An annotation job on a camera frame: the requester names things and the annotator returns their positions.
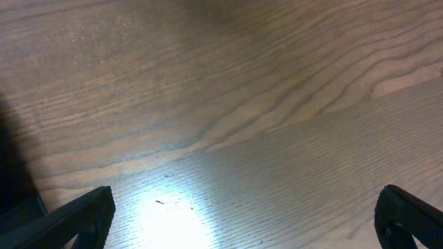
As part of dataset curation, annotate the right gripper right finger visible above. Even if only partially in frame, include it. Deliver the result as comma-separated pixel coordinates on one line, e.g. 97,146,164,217
374,185,442,249

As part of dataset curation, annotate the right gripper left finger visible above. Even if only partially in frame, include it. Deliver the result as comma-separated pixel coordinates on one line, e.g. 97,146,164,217
1,186,116,249

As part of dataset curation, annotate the black gift box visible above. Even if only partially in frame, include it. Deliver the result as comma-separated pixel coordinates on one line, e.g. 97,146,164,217
1,100,47,234

